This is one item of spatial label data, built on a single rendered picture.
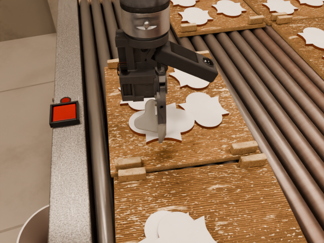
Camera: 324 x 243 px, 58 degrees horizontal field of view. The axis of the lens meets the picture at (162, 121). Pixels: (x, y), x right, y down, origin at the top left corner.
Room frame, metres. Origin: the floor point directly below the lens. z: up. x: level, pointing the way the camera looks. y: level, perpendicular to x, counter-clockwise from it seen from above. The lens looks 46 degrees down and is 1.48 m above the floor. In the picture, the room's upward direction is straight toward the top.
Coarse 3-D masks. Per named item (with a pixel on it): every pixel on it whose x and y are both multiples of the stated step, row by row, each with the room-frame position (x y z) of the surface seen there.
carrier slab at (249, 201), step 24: (192, 168) 0.38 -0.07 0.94; (216, 168) 0.38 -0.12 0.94; (240, 168) 0.38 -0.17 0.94; (264, 168) 0.38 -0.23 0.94; (120, 192) 0.32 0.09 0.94; (144, 192) 0.32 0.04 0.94; (168, 192) 0.32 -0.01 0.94; (192, 192) 0.32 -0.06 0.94; (216, 192) 0.32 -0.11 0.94; (240, 192) 0.32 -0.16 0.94; (264, 192) 0.32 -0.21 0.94; (120, 216) 0.27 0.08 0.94; (144, 216) 0.27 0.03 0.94; (192, 216) 0.27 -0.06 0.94; (216, 216) 0.27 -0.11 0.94; (240, 216) 0.27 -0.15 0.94; (264, 216) 0.27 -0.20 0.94; (288, 216) 0.27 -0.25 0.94; (120, 240) 0.22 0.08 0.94; (216, 240) 0.22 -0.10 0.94; (240, 240) 0.22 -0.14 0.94; (264, 240) 0.22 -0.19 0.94; (288, 240) 0.22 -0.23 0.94
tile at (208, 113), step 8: (192, 96) 0.62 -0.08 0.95; (200, 96) 0.62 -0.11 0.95; (208, 96) 0.62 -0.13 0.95; (216, 96) 0.62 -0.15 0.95; (184, 104) 0.59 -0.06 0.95; (192, 104) 0.59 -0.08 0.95; (200, 104) 0.59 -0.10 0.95; (208, 104) 0.59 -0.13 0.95; (216, 104) 0.59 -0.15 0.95; (192, 112) 0.55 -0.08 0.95; (200, 112) 0.55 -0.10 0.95; (208, 112) 0.55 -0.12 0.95; (216, 112) 0.55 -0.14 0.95; (224, 112) 0.55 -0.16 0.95; (200, 120) 0.53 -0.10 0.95; (208, 120) 0.53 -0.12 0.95; (216, 120) 0.53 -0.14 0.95; (208, 128) 0.50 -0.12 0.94
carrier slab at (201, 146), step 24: (168, 72) 0.74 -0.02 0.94; (120, 96) 0.63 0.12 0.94; (168, 96) 0.63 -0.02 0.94; (120, 120) 0.53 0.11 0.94; (240, 120) 0.53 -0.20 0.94; (120, 144) 0.45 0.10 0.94; (144, 144) 0.45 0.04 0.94; (168, 144) 0.45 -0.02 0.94; (192, 144) 0.45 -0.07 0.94; (216, 144) 0.45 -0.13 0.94; (168, 168) 0.39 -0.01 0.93
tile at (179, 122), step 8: (136, 112) 0.45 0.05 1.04; (144, 112) 0.45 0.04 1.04; (168, 112) 0.45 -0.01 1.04; (176, 112) 0.45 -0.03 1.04; (184, 112) 0.45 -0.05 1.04; (168, 120) 0.43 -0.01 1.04; (176, 120) 0.43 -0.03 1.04; (184, 120) 0.43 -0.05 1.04; (192, 120) 0.43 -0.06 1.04; (136, 128) 0.40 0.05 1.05; (168, 128) 0.40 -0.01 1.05; (176, 128) 0.40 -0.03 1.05; (184, 128) 0.40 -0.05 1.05; (192, 128) 0.41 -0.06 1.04; (144, 136) 0.39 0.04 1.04; (152, 136) 0.38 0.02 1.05; (168, 136) 0.38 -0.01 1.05; (176, 136) 0.38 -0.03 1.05
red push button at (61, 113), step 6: (54, 108) 0.59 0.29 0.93; (60, 108) 0.59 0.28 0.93; (66, 108) 0.59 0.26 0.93; (72, 108) 0.59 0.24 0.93; (54, 114) 0.56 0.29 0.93; (60, 114) 0.56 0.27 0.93; (66, 114) 0.56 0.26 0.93; (72, 114) 0.56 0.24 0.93; (54, 120) 0.54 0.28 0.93; (60, 120) 0.54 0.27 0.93
